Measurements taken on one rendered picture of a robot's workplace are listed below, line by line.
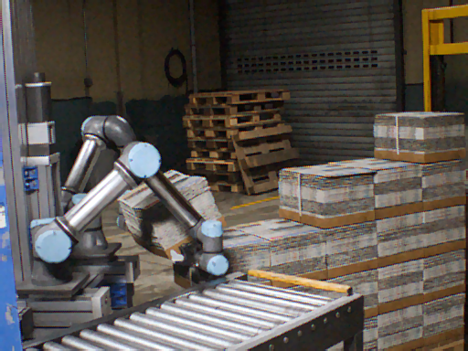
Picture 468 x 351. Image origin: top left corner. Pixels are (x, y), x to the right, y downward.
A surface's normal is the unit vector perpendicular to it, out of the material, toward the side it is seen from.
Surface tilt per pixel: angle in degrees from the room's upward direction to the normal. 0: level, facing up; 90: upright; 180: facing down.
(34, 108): 90
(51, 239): 95
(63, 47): 90
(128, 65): 90
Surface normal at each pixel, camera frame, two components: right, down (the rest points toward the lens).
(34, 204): -0.09, 0.15
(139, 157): 0.44, 0.03
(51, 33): 0.74, 0.06
